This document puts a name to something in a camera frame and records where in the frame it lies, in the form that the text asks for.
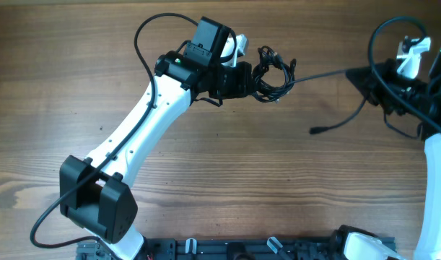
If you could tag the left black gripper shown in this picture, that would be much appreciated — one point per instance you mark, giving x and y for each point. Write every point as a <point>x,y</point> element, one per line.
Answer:
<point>242,78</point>

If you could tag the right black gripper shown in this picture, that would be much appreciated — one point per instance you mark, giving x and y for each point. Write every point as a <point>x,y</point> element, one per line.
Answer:
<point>369,86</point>

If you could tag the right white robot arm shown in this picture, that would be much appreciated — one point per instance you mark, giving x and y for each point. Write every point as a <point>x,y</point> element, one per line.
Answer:
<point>392,85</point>

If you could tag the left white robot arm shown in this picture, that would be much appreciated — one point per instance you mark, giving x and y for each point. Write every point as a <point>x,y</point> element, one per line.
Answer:
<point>96,191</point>

